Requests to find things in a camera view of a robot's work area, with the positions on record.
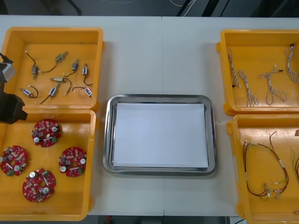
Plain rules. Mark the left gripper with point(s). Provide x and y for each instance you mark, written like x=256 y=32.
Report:
x=9 y=108

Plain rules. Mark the yellow-orange plastic bin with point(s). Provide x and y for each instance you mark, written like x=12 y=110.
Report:
x=261 y=210
x=257 y=53
x=58 y=35
x=70 y=198

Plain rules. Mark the solenoid with blue label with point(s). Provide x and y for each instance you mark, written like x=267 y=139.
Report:
x=53 y=91
x=25 y=91

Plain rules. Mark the steel tray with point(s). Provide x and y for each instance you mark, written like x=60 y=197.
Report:
x=211 y=140

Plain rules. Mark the small copper terminal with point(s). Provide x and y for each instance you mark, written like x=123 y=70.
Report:
x=296 y=133

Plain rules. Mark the round red circuit board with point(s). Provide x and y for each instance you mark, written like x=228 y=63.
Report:
x=73 y=161
x=14 y=161
x=39 y=185
x=46 y=133

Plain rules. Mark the pile of metal solenoids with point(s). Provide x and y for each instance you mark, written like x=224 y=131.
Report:
x=34 y=70

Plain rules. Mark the white paper sheet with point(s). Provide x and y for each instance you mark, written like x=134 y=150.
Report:
x=161 y=135

